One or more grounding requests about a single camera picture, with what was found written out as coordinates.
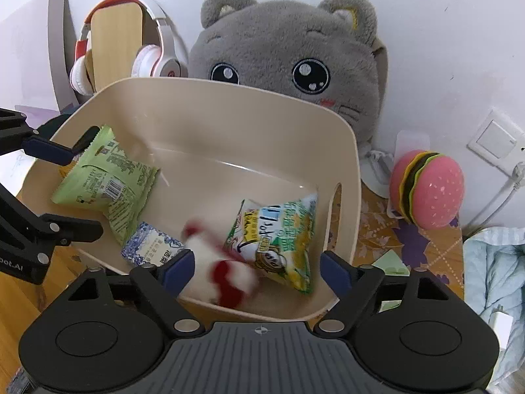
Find pink burger toy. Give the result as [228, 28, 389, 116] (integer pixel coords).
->
[389, 150, 465, 230]

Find yellow green snack packet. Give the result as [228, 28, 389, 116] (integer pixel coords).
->
[225, 192, 320, 295]

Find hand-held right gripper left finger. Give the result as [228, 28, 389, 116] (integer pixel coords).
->
[61, 250, 206, 333]

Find light blue cloth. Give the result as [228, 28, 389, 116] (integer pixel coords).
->
[463, 227, 525, 337]

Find orange floral table mat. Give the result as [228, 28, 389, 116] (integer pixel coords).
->
[353, 181, 466, 296]

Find white charger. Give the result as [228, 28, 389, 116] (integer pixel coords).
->
[490, 306, 513, 337]

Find light green paper note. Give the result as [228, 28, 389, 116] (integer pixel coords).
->
[371, 250, 411, 313]

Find white plug cable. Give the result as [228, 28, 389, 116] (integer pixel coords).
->
[463, 160, 525, 230]

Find clear wall hook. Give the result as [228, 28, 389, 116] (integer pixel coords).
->
[394, 130, 429, 161]

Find wooden desktop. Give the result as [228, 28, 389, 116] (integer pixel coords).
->
[0, 148, 107, 382]

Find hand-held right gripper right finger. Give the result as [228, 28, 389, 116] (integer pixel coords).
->
[314, 251, 456, 333]

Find blue white patterned packet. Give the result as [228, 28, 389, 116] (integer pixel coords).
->
[120, 222, 185, 274]

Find wooden headphone stand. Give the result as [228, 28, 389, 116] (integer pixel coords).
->
[84, 2, 144, 93]

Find white wall socket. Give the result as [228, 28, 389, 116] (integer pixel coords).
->
[468, 109, 525, 171]

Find grey cat plush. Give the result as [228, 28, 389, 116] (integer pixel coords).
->
[188, 0, 389, 148]

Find red white packet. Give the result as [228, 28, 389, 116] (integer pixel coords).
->
[178, 219, 261, 308]

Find purple mat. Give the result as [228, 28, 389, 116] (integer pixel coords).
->
[12, 104, 76, 132]

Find beige plastic bin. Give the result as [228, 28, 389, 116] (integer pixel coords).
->
[16, 77, 362, 323]

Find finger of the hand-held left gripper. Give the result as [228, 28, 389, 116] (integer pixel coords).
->
[0, 108, 76, 167]
[0, 181, 104, 249]

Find white plastic holder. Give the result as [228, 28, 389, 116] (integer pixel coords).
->
[361, 150, 394, 198]

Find white grey panel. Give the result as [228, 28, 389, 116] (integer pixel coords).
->
[0, 0, 80, 116]

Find white red headphones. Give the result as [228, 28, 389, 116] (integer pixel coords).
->
[69, 0, 190, 95]

